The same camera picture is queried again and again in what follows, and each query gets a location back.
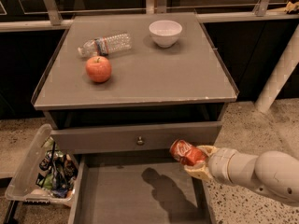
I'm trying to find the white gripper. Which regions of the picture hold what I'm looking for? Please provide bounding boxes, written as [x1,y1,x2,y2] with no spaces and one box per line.
[184,145,237,185]

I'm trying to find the red coke can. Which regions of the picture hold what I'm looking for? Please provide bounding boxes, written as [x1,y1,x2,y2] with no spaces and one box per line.
[170,140,207,166]

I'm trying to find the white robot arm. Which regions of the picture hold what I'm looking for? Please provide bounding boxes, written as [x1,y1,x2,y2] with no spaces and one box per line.
[184,146,299,207]

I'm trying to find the grey top drawer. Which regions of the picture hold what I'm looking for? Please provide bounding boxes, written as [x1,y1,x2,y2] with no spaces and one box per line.
[51,121,222,154]

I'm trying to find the open grey middle drawer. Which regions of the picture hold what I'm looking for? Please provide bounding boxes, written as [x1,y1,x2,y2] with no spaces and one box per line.
[68,149,212,224]

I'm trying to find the grey drawer cabinet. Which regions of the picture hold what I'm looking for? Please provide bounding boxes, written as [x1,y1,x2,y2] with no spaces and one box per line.
[30,11,240,161]

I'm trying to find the white ceramic bowl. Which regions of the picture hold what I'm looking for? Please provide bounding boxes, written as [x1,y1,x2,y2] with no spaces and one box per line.
[149,20,182,48]

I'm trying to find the red apple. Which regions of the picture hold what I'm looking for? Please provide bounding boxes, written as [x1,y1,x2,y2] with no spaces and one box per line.
[85,56,112,83]

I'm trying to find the snack packets in bin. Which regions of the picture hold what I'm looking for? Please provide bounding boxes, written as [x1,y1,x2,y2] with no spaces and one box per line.
[36,136,78,198]

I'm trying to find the clear plastic water bottle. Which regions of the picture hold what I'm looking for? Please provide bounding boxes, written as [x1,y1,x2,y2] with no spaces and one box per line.
[78,32,132,58]

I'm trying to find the clear plastic storage bin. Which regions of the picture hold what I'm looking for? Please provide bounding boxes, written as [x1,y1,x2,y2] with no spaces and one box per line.
[5,124,75,206]

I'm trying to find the white slanted post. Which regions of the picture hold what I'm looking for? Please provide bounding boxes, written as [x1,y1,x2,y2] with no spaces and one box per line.
[255,25,299,113]

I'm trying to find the metal railing frame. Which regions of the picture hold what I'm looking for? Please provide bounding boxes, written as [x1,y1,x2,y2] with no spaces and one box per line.
[0,0,298,33]

